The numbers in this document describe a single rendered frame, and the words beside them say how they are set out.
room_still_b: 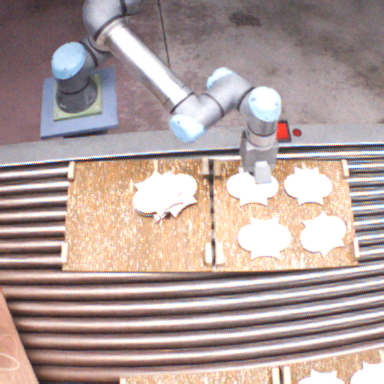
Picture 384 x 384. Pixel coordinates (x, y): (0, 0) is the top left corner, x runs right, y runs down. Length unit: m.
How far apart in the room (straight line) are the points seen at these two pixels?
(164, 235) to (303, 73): 1.87
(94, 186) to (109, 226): 0.14
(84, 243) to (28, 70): 1.93
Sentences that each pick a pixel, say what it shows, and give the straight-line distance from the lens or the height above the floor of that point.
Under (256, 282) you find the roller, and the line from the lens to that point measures 1.57.
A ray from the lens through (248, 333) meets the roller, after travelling 1.51.
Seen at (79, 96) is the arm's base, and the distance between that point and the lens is 1.88.
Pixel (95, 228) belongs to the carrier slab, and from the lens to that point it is 1.63.
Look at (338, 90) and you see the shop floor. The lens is 3.24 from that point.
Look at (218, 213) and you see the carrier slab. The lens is 1.63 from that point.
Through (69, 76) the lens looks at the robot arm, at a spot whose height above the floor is 1.07.
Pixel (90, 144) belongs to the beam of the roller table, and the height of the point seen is 0.92.
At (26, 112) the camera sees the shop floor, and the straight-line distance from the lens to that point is 3.17.
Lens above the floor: 2.37
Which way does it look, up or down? 60 degrees down
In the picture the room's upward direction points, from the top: straight up
